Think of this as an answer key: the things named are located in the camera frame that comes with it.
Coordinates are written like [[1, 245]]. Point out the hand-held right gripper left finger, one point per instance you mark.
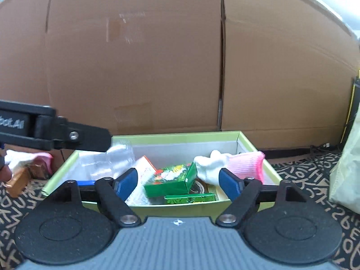
[[127, 182]]

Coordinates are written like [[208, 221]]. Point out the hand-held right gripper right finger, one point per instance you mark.
[[229, 185]]

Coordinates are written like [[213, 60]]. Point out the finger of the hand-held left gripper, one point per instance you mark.
[[87, 137]]

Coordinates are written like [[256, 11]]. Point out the white box with orange edge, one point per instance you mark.
[[143, 171]]

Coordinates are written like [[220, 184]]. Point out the clear plastic bottle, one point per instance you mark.
[[119, 157]]

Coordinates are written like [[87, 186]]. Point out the clear bag of sticks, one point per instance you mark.
[[90, 171]]

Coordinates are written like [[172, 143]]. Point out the green flower print box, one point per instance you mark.
[[191, 198], [171, 181]]

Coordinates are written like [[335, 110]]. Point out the light green cardboard box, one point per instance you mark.
[[174, 143]]

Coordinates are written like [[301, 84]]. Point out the person's left hand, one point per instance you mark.
[[5, 173]]

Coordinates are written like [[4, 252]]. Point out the brown gold box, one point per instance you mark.
[[21, 181]]

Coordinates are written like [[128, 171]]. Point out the black tan printed blanket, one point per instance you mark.
[[309, 180]]

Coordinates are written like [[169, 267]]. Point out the large cardboard box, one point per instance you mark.
[[140, 62]]

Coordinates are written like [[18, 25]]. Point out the pale yellow bag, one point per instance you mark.
[[347, 174]]

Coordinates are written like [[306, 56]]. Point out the black yellow object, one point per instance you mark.
[[355, 109]]

